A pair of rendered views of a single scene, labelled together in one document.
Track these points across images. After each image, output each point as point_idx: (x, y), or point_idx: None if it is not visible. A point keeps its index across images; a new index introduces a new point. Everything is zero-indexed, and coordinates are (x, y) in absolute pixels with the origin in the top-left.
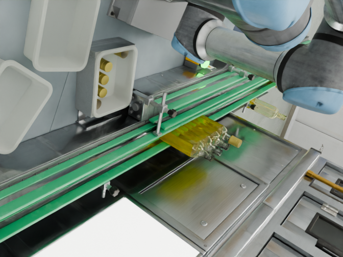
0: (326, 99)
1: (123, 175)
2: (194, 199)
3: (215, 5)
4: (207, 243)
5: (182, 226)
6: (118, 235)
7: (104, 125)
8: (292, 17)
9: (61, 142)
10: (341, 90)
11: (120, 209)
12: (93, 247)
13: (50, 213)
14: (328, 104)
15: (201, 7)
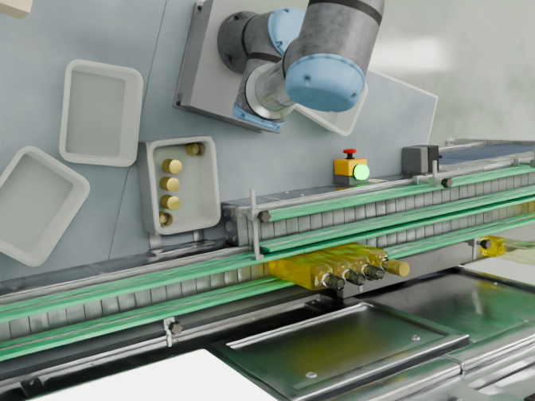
0: (313, 70)
1: (226, 337)
2: (314, 352)
3: None
4: (299, 393)
5: (271, 375)
6: (167, 382)
7: (183, 251)
8: None
9: (113, 266)
10: (329, 53)
11: (188, 359)
12: (124, 391)
13: (73, 341)
14: (317, 75)
15: (255, 56)
